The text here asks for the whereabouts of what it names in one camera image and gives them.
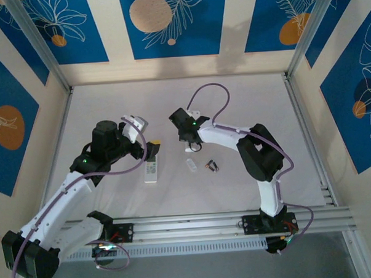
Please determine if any translucent battery cover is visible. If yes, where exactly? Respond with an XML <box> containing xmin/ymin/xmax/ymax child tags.
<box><xmin>185</xmin><ymin>157</ymin><xmax>198</xmax><ymax>173</ymax></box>

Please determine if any black controller board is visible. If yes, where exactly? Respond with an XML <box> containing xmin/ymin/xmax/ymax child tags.
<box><xmin>265</xmin><ymin>234</ymin><xmax>298</xmax><ymax>255</ymax></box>
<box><xmin>91</xmin><ymin>242</ymin><xmax>119</xmax><ymax>258</ymax></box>

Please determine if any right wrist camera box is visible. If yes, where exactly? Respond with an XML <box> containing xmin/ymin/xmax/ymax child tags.
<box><xmin>185</xmin><ymin>107</ymin><xmax>210</xmax><ymax>124</ymax></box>

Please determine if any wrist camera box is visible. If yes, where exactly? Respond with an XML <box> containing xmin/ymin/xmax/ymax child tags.
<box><xmin>120</xmin><ymin>114</ymin><xmax>151</xmax><ymax>146</ymax></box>
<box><xmin>185</xmin><ymin>107</ymin><xmax>210</xmax><ymax>124</ymax></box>

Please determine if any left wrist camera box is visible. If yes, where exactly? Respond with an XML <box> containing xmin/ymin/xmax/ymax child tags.
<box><xmin>120</xmin><ymin>114</ymin><xmax>151</xmax><ymax>146</ymax></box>

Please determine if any aluminium table side rail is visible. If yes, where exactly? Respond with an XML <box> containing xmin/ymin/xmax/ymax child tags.
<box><xmin>31</xmin><ymin>87</ymin><xmax>81</xmax><ymax>226</ymax></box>
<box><xmin>281</xmin><ymin>70</ymin><xmax>339</xmax><ymax>209</ymax></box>

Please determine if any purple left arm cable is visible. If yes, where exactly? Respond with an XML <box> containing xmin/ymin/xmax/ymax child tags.
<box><xmin>4</xmin><ymin>115</ymin><xmax>155</xmax><ymax>278</ymax></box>

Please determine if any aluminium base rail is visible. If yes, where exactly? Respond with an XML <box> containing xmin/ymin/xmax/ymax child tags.
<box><xmin>18</xmin><ymin>204</ymin><xmax>359</xmax><ymax>253</ymax></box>

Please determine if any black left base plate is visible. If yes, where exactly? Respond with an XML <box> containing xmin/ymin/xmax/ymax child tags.
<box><xmin>77</xmin><ymin>223</ymin><xmax>135</xmax><ymax>246</ymax></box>

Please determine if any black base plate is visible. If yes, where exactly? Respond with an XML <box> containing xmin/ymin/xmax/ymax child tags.
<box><xmin>241</xmin><ymin>212</ymin><xmax>298</xmax><ymax>236</ymax></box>
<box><xmin>77</xmin><ymin>223</ymin><xmax>135</xmax><ymax>246</ymax></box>

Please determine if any grey slotted cable duct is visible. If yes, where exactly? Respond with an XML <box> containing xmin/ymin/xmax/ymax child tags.
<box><xmin>31</xmin><ymin>236</ymin><xmax>268</xmax><ymax>264</ymax></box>

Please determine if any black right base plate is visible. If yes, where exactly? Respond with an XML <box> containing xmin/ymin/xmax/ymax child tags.
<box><xmin>241</xmin><ymin>212</ymin><xmax>298</xmax><ymax>236</ymax></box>

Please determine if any aluminium frame post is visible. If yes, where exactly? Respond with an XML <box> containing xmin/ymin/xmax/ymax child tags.
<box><xmin>5</xmin><ymin>0</ymin><xmax>73</xmax><ymax>97</ymax></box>
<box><xmin>282</xmin><ymin>0</ymin><xmax>346</xmax><ymax>80</ymax></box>

